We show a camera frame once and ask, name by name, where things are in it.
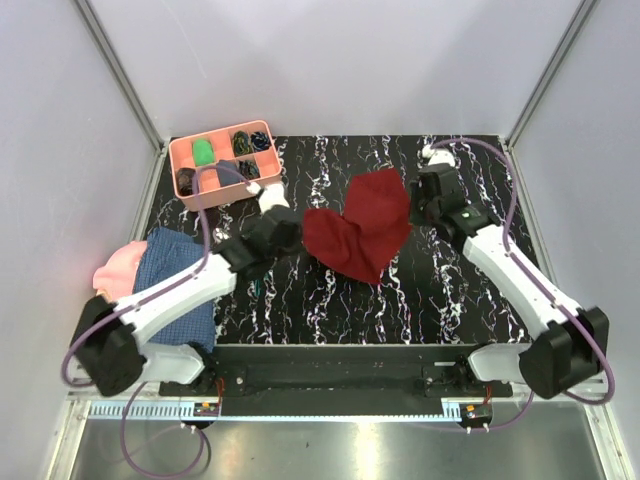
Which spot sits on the dark brown rolled sock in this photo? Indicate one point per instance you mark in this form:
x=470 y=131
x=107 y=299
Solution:
x=184 y=179

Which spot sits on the grey blue rolled sock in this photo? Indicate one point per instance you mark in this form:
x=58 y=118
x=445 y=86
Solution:
x=227 y=172

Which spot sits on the yellow patterned dark sock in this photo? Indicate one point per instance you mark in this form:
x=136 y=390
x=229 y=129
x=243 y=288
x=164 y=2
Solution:
x=241 y=144

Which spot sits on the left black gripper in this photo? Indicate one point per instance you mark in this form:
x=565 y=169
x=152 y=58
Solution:
x=296 y=242

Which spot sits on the dark red cloth napkin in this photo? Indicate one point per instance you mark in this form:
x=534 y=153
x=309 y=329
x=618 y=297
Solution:
x=361 y=241

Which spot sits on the dark striped rolled sock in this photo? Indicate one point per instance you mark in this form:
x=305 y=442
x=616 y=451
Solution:
x=249 y=169

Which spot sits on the pink divided organizer tray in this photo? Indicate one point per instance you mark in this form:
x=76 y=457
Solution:
x=214 y=168

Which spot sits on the blue patterned dark sock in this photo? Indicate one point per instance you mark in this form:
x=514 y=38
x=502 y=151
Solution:
x=260 y=141

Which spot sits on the blue checkered cloth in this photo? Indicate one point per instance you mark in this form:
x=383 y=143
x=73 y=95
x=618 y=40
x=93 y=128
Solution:
x=168 y=253

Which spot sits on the green rolled sock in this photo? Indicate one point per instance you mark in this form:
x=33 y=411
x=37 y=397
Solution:
x=202 y=152

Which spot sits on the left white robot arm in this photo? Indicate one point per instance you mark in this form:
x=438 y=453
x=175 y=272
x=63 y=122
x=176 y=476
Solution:
x=113 y=340

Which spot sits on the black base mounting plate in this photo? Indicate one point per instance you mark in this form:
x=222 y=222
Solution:
x=433 y=370

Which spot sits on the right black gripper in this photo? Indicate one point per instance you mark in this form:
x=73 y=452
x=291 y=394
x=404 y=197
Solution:
x=417 y=192

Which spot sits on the iridescent handled spoon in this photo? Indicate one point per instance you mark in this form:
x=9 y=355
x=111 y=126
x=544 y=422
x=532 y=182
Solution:
x=219 y=235

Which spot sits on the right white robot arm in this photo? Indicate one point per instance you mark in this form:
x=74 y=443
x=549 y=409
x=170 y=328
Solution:
x=568 y=342

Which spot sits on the pink cloth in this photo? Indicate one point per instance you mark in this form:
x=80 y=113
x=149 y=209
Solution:
x=116 y=278

